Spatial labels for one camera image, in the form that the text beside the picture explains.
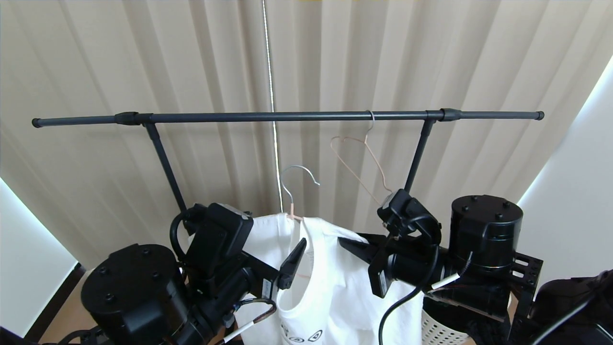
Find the white laundry basket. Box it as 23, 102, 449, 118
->
420, 309, 472, 345

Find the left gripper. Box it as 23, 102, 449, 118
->
187, 256, 281, 343

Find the white printed t-shirt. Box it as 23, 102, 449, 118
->
235, 213, 424, 345

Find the black clothes rack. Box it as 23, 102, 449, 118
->
31, 109, 545, 223

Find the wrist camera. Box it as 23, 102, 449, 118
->
377, 188, 442, 246
184, 203, 254, 288

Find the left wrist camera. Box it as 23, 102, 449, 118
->
184, 203, 254, 288

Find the pink clothes hanger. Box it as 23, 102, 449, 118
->
330, 110, 394, 207
280, 165, 320, 278

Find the beige curtain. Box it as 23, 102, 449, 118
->
0, 0, 613, 269

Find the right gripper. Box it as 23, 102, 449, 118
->
368, 240, 455, 299

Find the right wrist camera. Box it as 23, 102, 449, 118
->
377, 188, 442, 246

